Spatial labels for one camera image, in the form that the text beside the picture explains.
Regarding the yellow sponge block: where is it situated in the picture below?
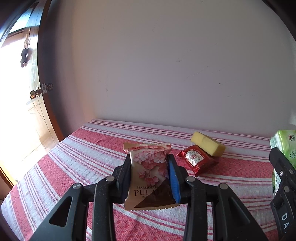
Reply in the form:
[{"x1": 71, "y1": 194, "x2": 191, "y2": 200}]
[{"x1": 191, "y1": 132, "x2": 226, "y2": 157}]

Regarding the dark wooden door frame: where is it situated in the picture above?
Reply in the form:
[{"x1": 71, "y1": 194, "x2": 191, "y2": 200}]
[{"x1": 37, "y1": 0, "x2": 64, "y2": 141}]

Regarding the light green tissue pack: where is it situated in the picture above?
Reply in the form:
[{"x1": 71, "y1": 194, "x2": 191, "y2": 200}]
[{"x1": 269, "y1": 129, "x2": 296, "y2": 200}]

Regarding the pink floral marshmallow packet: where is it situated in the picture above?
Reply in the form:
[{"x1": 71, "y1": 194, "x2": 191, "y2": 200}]
[{"x1": 123, "y1": 143, "x2": 178, "y2": 210}]

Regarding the red white striped bedspread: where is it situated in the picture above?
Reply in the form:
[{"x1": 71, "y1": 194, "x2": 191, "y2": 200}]
[{"x1": 1, "y1": 119, "x2": 296, "y2": 241}]

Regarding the red snack packet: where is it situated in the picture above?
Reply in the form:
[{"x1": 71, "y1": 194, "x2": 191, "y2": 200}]
[{"x1": 177, "y1": 145, "x2": 218, "y2": 176}]

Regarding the hanging door ornament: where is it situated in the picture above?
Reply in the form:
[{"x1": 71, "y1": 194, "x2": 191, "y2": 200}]
[{"x1": 21, "y1": 34, "x2": 33, "y2": 68}]

